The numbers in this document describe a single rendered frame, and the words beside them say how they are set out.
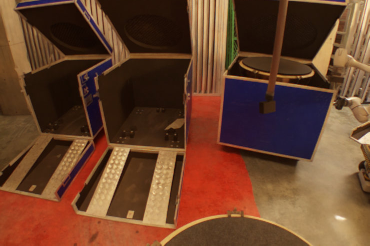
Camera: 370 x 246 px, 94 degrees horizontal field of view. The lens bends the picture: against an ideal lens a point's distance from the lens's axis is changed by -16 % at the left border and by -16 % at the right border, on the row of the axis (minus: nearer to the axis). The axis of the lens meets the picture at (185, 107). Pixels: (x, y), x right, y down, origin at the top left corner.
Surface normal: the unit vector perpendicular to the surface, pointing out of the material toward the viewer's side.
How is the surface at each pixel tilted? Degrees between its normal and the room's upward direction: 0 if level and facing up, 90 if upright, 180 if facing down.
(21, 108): 90
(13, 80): 90
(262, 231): 0
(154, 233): 0
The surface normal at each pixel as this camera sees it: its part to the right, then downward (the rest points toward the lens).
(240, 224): 0.00, -0.90
